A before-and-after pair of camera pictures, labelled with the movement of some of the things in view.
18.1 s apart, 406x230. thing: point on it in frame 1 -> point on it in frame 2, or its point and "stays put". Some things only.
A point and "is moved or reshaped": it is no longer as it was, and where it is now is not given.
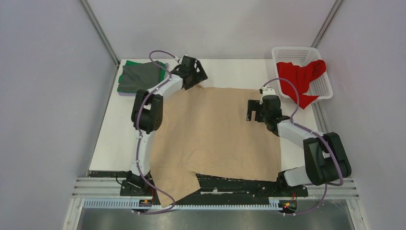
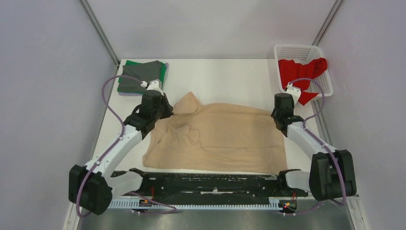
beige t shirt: [205, 131] is moved or reshaped
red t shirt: [301, 76] stays put
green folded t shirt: [162, 67] stays put
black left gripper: [201, 76] -> [168, 112]
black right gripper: [254, 105] -> [273, 113]
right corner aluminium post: [326, 23] stays put
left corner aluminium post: [90, 14] stays put
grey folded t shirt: [140, 76] stays put
